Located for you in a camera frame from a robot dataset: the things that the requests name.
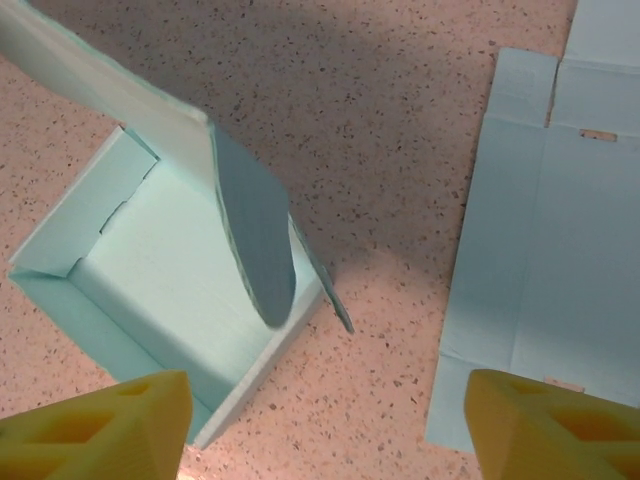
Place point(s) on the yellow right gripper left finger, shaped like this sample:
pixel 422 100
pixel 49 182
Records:
pixel 100 435

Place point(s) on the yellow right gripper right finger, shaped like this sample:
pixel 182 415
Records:
pixel 550 435

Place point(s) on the light blue paper box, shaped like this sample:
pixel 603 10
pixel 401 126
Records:
pixel 150 240
pixel 550 250

